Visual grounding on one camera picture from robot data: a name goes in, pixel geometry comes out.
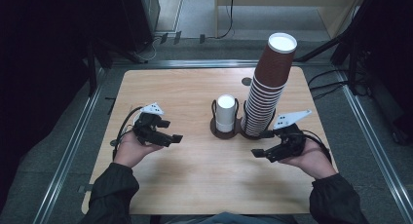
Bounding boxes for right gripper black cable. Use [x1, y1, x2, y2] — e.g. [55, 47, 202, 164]
[300, 130, 333, 165]

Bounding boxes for metal floor rail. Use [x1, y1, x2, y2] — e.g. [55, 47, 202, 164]
[31, 69, 110, 224]
[335, 69, 413, 223]
[110, 58, 332, 69]

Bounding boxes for stack of brown paper cups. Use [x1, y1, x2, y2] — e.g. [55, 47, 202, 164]
[242, 32, 298, 137]

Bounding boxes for dark brown cup holder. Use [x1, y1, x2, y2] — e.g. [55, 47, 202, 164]
[209, 98, 278, 141]

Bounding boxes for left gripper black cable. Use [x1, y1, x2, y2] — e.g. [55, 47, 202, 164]
[111, 105, 145, 162]

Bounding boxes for dark cabinet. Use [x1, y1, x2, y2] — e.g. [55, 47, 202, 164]
[117, 0, 161, 54]

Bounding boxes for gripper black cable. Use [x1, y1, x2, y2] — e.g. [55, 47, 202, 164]
[300, 130, 333, 165]
[111, 105, 145, 162]

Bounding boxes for person's right hand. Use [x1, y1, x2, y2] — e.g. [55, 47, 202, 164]
[281, 139, 338, 180]

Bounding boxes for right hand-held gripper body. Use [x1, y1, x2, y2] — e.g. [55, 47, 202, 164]
[273, 109, 313, 157]

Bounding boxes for black metal stand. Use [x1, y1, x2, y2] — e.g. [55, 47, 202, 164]
[294, 0, 413, 145]

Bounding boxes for person's left hand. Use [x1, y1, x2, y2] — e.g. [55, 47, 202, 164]
[113, 131, 164, 168]

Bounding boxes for black floor cable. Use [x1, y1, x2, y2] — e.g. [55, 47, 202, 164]
[307, 68, 341, 88]
[310, 81, 351, 100]

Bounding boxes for stack of white paper cups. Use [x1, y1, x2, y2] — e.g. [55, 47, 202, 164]
[215, 93, 237, 133]

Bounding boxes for light wooden furniture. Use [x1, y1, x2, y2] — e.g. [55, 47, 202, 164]
[213, 0, 371, 41]

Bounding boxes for hanging black cable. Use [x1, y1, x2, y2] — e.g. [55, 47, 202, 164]
[215, 0, 236, 41]

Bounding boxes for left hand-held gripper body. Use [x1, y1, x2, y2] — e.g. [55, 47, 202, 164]
[131, 101, 166, 146]

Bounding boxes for white floor cable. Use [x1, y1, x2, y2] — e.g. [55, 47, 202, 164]
[138, 36, 164, 63]

